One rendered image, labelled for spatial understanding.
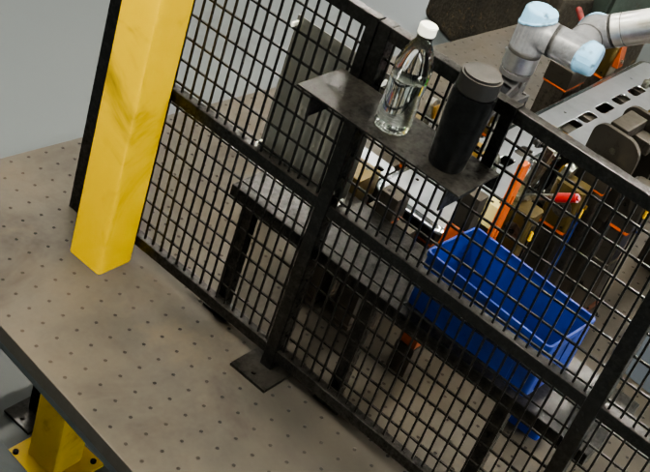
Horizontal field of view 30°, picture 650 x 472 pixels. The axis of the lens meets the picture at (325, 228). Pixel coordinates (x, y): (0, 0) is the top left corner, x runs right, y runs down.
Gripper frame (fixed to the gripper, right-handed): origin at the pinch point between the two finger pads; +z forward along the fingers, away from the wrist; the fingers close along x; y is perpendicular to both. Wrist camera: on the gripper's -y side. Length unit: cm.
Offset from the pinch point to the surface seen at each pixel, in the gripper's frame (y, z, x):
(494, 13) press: 245, 79, 117
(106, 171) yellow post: -68, 16, 47
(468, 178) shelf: -65, -31, -27
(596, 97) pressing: 77, 10, 4
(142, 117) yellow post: -65, 1, 43
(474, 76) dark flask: -68, -49, -22
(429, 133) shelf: -60, -31, -15
